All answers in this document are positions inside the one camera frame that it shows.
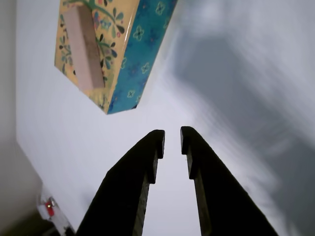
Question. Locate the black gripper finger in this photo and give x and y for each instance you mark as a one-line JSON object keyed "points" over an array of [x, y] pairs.
{"points": [[221, 196], [123, 196]]}

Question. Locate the wooden Jenga block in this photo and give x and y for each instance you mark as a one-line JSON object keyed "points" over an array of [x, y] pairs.
{"points": [[82, 49]]}

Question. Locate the floral yellow and blue box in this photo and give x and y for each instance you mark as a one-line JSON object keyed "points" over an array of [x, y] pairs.
{"points": [[142, 49]]}

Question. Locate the white device with red light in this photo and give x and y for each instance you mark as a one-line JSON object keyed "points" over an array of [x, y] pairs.
{"points": [[50, 207]]}

